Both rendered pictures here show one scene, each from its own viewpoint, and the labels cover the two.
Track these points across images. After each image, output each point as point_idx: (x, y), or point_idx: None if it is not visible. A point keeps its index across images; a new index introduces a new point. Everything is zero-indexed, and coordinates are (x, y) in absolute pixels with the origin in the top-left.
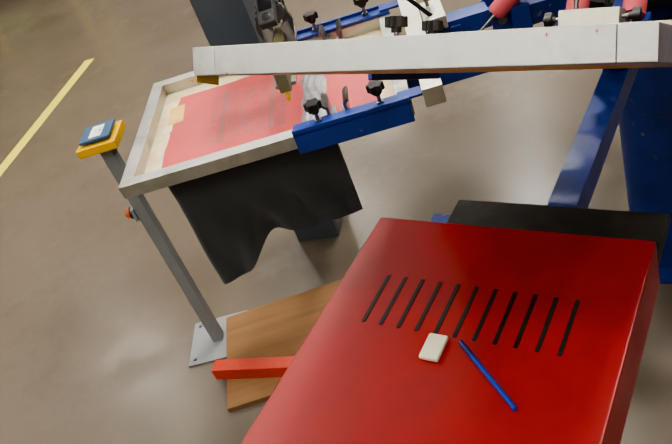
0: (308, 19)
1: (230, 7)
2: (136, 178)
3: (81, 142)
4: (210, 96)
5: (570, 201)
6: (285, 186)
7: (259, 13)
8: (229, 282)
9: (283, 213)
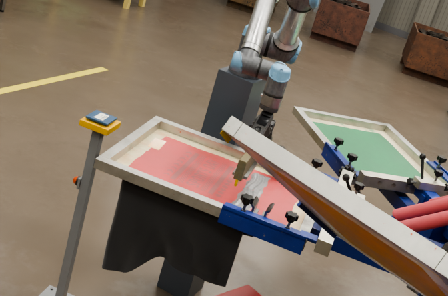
0: None
1: (235, 107)
2: (110, 161)
3: (88, 116)
4: (185, 149)
5: None
6: (191, 235)
7: (255, 124)
8: (106, 269)
9: (175, 251)
